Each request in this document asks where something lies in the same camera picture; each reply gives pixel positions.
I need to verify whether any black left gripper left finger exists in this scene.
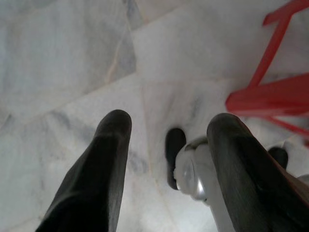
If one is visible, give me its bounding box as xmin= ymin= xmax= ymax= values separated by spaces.
xmin=36 ymin=109 xmax=133 ymax=232

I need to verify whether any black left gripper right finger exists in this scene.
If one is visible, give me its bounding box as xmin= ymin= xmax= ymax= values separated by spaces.
xmin=207 ymin=113 xmax=309 ymax=232

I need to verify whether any black robot right foot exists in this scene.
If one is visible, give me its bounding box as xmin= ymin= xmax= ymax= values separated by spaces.
xmin=267 ymin=146 xmax=289 ymax=170

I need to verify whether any black robot foot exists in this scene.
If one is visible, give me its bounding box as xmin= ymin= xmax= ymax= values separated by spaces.
xmin=165 ymin=128 xmax=187 ymax=190
xmin=267 ymin=146 xmax=289 ymax=170

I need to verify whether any silver white robot left leg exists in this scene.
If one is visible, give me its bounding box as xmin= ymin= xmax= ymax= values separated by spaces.
xmin=175 ymin=136 xmax=234 ymax=232

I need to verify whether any black robot left foot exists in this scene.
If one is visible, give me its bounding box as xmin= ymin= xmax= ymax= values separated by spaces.
xmin=165 ymin=128 xmax=187 ymax=190

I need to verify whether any red plastic stool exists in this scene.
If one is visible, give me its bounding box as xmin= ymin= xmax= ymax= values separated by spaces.
xmin=224 ymin=0 xmax=309 ymax=148

